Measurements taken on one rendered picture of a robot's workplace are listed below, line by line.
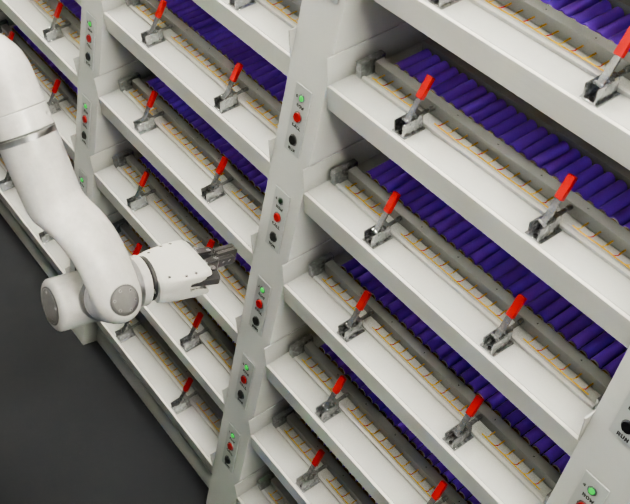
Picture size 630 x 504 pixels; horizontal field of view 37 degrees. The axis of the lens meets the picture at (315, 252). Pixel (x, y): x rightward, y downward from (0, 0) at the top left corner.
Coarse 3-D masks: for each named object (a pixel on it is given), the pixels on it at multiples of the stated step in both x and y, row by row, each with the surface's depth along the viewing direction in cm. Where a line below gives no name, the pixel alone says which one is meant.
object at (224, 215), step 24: (120, 72) 209; (144, 72) 213; (120, 96) 209; (120, 120) 204; (144, 144) 198; (168, 144) 198; (168, 168) 193; (192, 168) 192; (192, 192) 187; (240, 192) 187; (216, 216) 183; (240, 216) 182; (240, 240) 178
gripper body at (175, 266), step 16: (144, 256) 154; (160, 256) 155; (176, 256) 156; (192, 256) 157; (160, 272) 152; (176, 272) 153; (192, 272) 154; (208, 272) 155; (160, 288) 151; (176, 288) 152; (192, 288) 155; (208, 288) 157
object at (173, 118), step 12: (144, 84) 208; (144, 96) 208; (156, 108) 204; (168, 108) 202; (168, 120) 202; (180, 120) 199; (180, 132) 198; (192, 132) 196; (192, 144) 197; (204, 144) 194; (216, 156) 191; (216, 168) 190; (228, 168) 188; (240, 180) 186; (252, 192) 183
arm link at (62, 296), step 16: (48, 288) 143; (64, 288) 142; (80, 288) 143; (48, 304) 144; (64, 304) 141; (80, 304) 143; (48, 320) 146; (64, 320) 142; (80, 320) 144; (96, 320) 144
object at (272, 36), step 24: (192, 0) 172; (216, 0) 164; (240, 0) 161; (264, 0) 163; (288, 0) 159; (240, 24) 161; (264, 24) 158; (288, 24) 158; (264, 48) 158; (288, 48) 153
